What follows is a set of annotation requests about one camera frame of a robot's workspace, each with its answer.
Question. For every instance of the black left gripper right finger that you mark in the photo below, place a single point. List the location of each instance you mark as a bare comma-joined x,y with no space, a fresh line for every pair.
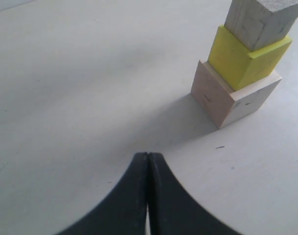
172,210

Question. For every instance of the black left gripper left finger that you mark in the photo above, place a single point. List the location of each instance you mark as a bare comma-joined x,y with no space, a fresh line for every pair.
123,211

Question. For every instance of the large light wooden cube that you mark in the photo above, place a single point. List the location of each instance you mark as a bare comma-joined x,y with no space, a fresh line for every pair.
221,103

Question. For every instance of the yellow cube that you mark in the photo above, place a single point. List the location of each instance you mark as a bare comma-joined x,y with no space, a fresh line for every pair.
239,66

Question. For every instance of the medium wooden cube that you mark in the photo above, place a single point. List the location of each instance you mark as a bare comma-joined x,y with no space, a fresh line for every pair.
260,23

